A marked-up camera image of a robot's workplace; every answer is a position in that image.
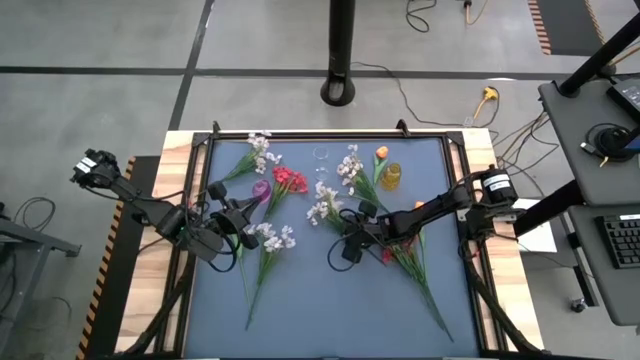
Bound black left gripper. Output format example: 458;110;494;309
207;180;263;252

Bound white artificial flower bunch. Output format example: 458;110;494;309
305;180;351;236
234;222;297;331
335;143;394;215
219;130;284;184

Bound red artificial flower bunch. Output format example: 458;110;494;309
380;239;455;344
263;165;310;221

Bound purple glass vase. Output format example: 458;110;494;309
251;178;274;205

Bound yellow glass vase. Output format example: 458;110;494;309
380;162;403;192

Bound clear glass vase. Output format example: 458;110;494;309
311;144;331;183

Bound blue table mat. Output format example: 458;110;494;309
182;135;481;359

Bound white paper sheet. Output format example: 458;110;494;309
514;198;559;254

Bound black desk beam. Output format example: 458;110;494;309
512;179;586;239

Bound black mat yellow stripes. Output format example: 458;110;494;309
74;155;162;360

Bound black stand pole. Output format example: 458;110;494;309
319;0;357;108

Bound gray desk top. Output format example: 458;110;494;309
537;74;640;207

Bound gray keyboard shelf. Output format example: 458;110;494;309
567;202;640;329

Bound black keyboard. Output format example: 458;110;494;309
594;213;640;270

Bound black round stand base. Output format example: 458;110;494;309
579;122;640;164

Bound black mat orange stripes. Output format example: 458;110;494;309
527;0;609;57

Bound black diagonal pole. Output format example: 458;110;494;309
557;12;640;99

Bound dark gripper cable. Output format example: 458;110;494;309
207;234;241;274
326;208;374;274

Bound long black floor cable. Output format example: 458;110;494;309
349;60;501;129

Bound yellow plug with cable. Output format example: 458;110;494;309
472;85;500;121

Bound gray looped floor cable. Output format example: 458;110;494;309
12;196;57;232

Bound looped black floor cable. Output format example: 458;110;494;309
404;0;439;34

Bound orange floor cable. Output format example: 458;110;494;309
462;0;490;26

